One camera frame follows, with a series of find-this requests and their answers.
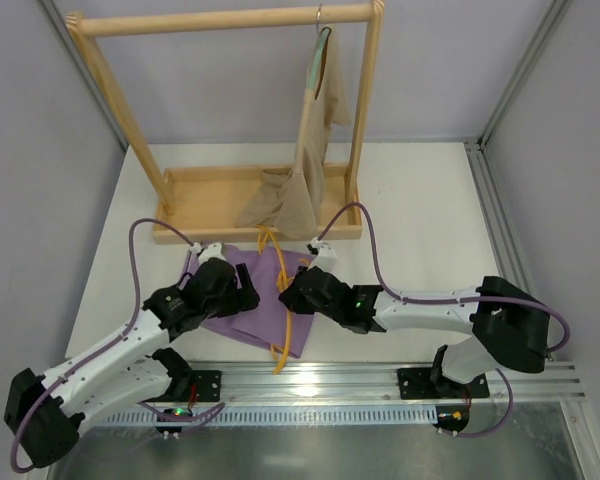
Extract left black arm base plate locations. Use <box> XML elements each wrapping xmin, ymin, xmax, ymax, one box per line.
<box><xmin>177</xmin><ymin>369</ymin><xmax>222</xmax><ymax>404</ymax></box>

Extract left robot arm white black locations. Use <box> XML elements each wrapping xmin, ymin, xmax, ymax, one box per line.
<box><xmin>4</xmin><ymin>258</ymin><xmax>259</xmax><ymax>473</ymax></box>

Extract purple trousers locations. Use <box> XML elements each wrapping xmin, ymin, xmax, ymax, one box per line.
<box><xmin>182</xmin><ymin>245</ymin><xmax>314</xmax><ymax>359</ymax></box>

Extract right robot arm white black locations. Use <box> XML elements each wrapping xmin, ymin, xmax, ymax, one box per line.
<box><xmin>279</xmin><ymin>267</ymin><xmax>550</xmax><ymax>398</ymax></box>

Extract wooden clothes rack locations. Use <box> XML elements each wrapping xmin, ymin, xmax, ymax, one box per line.
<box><xmin>66</xmin><ymin>1</ymin><xmax>385</xmax><ymax>242</ymax></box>

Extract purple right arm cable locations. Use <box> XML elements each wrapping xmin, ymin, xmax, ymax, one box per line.
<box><xmin>314</xmin><ymin>201</ymin><xmax>567</xmax><ymax>440</ymax></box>

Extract right aluminium frame post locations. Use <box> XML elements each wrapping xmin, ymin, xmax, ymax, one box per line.
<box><xmin>477</xmin><ymin>0</ymin><xmax>574</xmax><ymax>147</ymax></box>

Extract beige trousers on hanger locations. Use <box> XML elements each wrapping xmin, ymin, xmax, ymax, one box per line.
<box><xmin>236</xmin><ymin>25</ymin><xmax>351</xmax><ymax>239</ymax></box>

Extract aluminium frame post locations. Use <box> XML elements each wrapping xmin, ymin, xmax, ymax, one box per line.
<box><xmin>477</xmin><ymin>0</ymin><xmax>574</xmax><ymax>147</ymax></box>
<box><xmin>34</xmin><ymin>0</ymin><xmax>129</xmax><ymax>152</ymax></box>

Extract slotted grey cable duct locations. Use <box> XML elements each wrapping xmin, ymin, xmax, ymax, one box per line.
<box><xmin>96</xmin><ymin>404</ymin><xmax>438</xmax><ymax>428</ymax></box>

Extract aluminium mounting rail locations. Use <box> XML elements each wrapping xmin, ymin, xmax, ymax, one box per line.
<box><xmin>191</xmin><ymin>361</ymin><xmax>585</xmax><ymax>404</ymax></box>

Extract green hanger with metal hook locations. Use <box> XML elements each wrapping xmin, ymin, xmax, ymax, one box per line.
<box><xmin>305</xmin><ymin>4</ymin><xmax>331</xmax><ymax>91</ymax></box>

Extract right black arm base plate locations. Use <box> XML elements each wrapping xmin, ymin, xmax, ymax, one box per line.
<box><xmin>397</xmin><ymin>367</ymin><xmax>490</xmax><ymax>400</ymax></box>

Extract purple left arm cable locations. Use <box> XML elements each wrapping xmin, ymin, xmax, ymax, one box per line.
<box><xmin>10</xmin><ymin>217</ymin><xmax>227</xmax><ymax>474</ymax></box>

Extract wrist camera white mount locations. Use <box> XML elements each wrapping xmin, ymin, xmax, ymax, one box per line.
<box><xmin>188</xmin><ymin>242</ymin><xmax>226</xmax><ymax>265</ymax></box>
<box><xmin>307</xmin><ymin>237</ymin><xmax>337</xmax><ymax>273</ymax></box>

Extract orange plastic hanger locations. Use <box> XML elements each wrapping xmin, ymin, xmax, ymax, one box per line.
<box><xmin>257</xmin><ymin>225</ymin><xmax>307</xmax><ymax>375</ymax></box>

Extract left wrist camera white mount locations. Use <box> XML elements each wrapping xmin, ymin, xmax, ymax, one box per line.
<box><xmin>188</xmin><ymin>242</ymin><xmax>226</xmax><ymax>265</ymax></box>

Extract left aluminium frame post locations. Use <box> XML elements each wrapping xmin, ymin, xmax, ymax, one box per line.
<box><xmin>34</xmin><ymin>0</ymin><xmax>129</xmax><ymax>152</ymax></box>

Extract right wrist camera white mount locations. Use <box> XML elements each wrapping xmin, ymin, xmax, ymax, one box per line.
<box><xmin>307</xmin><ymin>237</ymin><xmax>337</xmax><ymax>273</ymax></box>

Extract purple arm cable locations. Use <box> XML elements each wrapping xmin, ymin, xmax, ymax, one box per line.
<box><xmin>314</xmin><ymin>201</ymin><xmax>567</xmax><ymax>440</ymax></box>
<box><xmin>10</xmin><ymin>217</ymin><xmax>227</xmax><ymax>474</ymax></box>

